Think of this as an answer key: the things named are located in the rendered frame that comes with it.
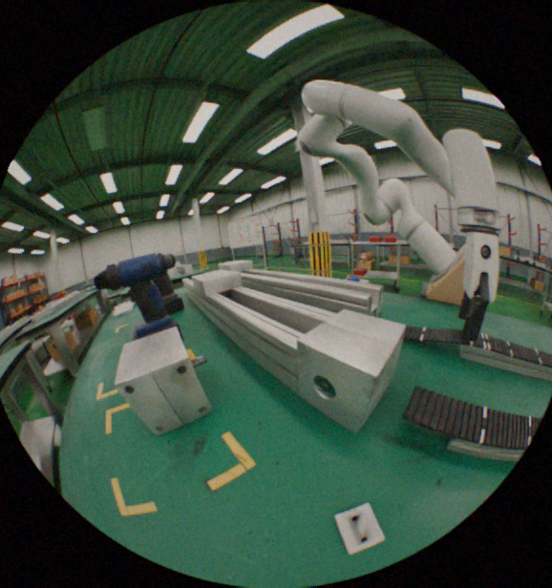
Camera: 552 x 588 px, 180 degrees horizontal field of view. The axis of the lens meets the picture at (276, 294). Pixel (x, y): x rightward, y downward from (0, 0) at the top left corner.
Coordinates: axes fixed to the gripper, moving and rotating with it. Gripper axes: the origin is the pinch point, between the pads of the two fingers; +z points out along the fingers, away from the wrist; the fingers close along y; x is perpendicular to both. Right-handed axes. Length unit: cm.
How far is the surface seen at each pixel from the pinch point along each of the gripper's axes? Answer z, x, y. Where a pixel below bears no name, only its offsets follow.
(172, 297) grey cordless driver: 0, 75, -32
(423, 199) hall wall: -164, 56, 745
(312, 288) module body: -2.1, 33.0, -5.0
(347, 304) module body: 0.0, 23.9, -5.0
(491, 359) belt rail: 5.1, -7.6, -1.3
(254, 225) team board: -77, 504, 280
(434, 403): 2.9, 4.0, -18.0
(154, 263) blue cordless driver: -13, 49, -35
